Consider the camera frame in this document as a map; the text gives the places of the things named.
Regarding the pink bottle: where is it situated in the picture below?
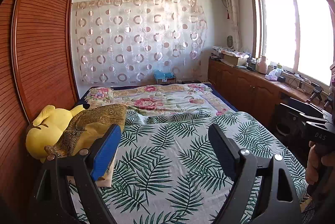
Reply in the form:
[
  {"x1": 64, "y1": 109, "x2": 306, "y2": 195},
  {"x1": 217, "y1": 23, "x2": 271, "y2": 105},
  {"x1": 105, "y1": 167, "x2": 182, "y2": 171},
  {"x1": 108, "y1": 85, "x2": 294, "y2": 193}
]
[{"x1": 256, "y1": 56, "x2": 268, "y2": 75}]

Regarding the folded pink beige garment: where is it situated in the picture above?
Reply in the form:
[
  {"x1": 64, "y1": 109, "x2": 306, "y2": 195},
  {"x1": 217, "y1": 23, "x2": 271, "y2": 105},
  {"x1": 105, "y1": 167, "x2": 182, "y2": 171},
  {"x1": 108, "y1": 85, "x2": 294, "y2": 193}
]
[{"x1": 95, "y1": 160, "x2": 115, "y2": 187}]

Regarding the palm leaf bed sheet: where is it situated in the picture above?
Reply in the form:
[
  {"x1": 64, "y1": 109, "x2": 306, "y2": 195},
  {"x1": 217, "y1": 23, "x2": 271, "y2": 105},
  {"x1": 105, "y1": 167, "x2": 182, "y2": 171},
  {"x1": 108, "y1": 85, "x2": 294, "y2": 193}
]
[{"x1": 99, "y1": 109, "x2": 307, "y2": 223}]

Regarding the floral blanket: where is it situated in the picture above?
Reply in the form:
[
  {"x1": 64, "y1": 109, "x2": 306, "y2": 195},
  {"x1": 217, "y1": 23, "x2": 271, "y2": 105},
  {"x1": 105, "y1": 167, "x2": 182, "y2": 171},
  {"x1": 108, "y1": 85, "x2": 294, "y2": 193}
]
[{"x1": 85, "y1": 83, "x2": 236, "y2": 116}]

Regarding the window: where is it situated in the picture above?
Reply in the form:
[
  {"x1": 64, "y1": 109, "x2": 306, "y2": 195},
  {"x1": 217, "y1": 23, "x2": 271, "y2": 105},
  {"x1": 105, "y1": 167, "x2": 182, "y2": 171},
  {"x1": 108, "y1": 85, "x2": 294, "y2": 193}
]
[{"x1": 251, "y1": 0, "x2": 334, "y2": 89}]

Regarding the wooden louvered wardrobe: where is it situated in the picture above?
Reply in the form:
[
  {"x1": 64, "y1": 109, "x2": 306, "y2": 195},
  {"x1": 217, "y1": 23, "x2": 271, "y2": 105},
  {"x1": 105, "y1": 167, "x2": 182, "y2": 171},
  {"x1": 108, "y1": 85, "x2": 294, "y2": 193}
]
[{"x1": 1, "y1": 0, "x2": 78, "y2": 222}]

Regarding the person's right hand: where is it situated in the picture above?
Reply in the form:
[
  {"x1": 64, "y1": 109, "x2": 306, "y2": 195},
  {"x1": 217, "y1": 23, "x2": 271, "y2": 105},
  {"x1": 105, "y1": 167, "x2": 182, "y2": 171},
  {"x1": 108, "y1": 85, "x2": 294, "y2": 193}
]
[{"x1": 305, "y1": 141, "x2": 335, "y2": 185}]

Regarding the white tissue bag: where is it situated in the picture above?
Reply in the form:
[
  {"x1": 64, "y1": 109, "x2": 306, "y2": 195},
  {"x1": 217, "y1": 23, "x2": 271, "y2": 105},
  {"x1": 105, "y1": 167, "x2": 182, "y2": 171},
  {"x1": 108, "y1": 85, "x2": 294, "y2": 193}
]
[{"x1": 265, "y1": 69, "x2": 282, "y2": 81}]

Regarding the cardboard box on sideboard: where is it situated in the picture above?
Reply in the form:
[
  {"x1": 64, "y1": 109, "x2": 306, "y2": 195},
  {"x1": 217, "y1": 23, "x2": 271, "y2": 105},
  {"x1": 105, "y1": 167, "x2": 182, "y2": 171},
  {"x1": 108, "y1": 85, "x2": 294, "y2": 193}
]
[{"x1": 223, "y1": 54, "x2": 249, "y2": 67}]

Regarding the golden patterned shirt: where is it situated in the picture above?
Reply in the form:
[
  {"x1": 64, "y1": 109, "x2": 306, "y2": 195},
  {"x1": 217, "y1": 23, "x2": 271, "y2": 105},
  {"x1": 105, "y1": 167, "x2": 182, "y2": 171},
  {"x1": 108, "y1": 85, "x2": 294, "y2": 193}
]
[{"x1": 44, "y1": 104, "x2": 127, "y2": 158}]

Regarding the yellow plush toy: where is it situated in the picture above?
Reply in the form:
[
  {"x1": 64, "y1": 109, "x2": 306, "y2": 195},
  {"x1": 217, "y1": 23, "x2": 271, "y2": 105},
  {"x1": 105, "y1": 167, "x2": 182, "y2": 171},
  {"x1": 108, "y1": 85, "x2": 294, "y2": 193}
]
[{"x1": 26, "y1": 104, "x2": 90, "y2": 163}]

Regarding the wooden sideboard cabinet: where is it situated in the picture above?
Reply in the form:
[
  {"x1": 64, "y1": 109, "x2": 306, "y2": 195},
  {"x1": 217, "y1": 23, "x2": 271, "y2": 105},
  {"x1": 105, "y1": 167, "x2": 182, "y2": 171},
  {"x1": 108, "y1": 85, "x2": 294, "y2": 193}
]
[{"x1": 208, "y1": 57, "x2": 328, "y2": 131}]

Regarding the tied window curtain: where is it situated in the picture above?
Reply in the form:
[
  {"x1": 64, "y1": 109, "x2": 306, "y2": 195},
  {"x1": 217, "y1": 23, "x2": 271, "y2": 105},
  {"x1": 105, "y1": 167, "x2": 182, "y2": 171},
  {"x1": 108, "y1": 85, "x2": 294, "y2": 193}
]
[{"x1": 226, "y1": 0, "x2": 241, "y2": 50}]

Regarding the blue item at bed head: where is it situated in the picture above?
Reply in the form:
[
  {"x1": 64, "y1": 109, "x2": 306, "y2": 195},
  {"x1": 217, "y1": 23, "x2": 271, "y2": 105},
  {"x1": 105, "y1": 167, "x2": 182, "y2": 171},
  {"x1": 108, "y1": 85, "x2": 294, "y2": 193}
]
[{"x1": 153, "y1": 70, "x2": 176, "y2": 85}]

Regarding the circle patterned sheer curtain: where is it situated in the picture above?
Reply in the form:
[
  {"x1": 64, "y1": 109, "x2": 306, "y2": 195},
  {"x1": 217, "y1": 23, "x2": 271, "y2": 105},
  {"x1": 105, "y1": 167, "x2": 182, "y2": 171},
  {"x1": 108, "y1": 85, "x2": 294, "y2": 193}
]
[{"x1": 73, "y1": 0, "x2": 207, "y2": 86}]

